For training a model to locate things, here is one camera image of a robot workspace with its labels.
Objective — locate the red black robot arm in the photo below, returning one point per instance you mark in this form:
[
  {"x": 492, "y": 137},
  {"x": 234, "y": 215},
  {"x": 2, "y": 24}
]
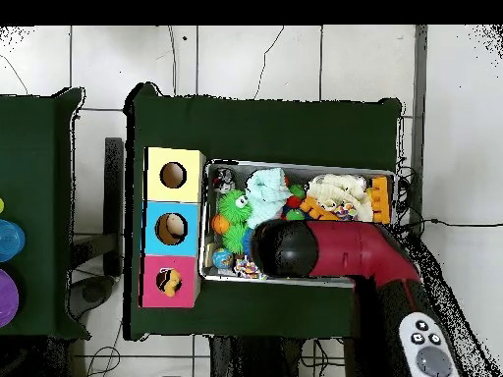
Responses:
[{"x": 353, "y": 247}]

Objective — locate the wooden three-hole box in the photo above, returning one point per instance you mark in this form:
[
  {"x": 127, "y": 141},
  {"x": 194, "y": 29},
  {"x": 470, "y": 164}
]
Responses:
[{"x": 188, "y": 235}]

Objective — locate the light blue muslin cloth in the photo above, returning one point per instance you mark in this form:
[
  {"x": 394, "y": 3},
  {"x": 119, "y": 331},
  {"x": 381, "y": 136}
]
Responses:
[{"x": 267, "y": 196}]

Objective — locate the green puffer toy with eyes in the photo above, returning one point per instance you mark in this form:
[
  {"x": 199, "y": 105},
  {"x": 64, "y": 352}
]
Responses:
[{"x": 232, "y": 208}]

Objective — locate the green puffer toy without eyes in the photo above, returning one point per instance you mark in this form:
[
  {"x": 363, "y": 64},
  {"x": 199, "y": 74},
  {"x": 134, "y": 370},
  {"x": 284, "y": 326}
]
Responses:
[{"x": 234, "y": 238}]

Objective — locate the small orange basketball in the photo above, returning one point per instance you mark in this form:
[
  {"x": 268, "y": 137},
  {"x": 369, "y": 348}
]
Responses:
[{"x": 220, "y": 224}]

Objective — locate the small globe ball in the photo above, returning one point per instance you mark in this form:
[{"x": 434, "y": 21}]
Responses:
[{"x": 223, "y": 259}]

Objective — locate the long orange plastic toy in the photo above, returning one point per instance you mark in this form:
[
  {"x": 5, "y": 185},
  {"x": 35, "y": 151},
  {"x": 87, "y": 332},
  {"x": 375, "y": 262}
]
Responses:
[{"x": 314, "y": 210}]

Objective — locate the dark green tablecloth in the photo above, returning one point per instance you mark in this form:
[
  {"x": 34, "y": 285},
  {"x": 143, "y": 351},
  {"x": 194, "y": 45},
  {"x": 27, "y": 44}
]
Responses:
[
  {"x": 255, "y": 129},
  {"x": 39, "y": 157}
]

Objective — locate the cream muslin cloth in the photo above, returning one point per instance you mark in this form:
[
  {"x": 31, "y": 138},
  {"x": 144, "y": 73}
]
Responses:
[{"x": 338, "y": 188}]

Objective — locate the orange yellow block toy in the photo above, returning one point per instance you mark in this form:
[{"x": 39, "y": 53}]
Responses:
[{"x": 381, "y": 200}]

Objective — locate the black stand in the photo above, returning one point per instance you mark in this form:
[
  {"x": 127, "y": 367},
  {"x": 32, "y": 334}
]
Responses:
[{"x": 114, "y": 176}]

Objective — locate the blue round lid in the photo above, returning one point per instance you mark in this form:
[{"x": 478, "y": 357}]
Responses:
[{"x": 10, "y": 240}]

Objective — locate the purple round lid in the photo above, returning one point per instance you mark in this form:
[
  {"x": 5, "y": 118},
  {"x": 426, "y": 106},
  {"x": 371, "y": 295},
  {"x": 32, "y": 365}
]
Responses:
[{"x": 7, "y": 298}]

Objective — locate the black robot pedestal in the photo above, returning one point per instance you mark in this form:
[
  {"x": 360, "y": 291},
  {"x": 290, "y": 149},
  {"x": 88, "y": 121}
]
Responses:
[{"x": 255, "y": 361}]

